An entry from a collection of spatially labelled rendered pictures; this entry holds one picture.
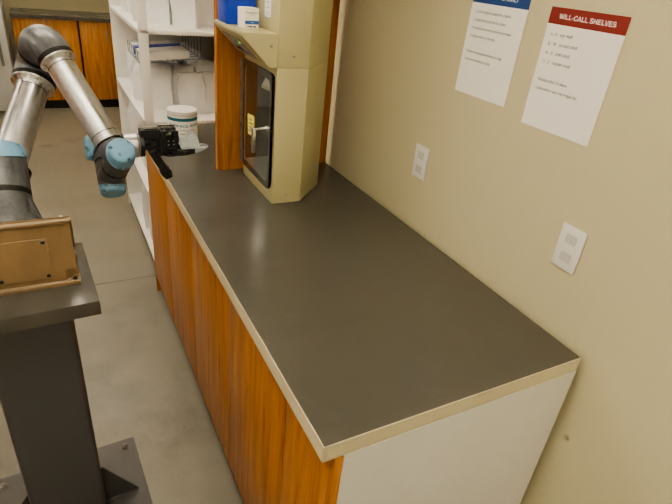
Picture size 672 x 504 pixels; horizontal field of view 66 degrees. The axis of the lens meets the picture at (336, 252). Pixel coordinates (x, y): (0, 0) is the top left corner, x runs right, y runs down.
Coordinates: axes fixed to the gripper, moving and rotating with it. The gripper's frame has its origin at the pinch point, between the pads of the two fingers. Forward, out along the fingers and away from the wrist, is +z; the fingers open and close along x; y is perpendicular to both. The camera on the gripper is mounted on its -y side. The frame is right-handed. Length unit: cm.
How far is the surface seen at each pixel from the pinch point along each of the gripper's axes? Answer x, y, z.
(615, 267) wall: -107, 3, 66
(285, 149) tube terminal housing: -5.3, -0.2, 27.0
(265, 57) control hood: -5.3, 29.8, 18.6
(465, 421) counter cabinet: -109, -28, 28
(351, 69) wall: 23, 21, 66
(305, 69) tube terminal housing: -5.3, 26.4, 32.5
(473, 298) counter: -79, -20, 54
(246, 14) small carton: 3.9, 40.8, 15.4
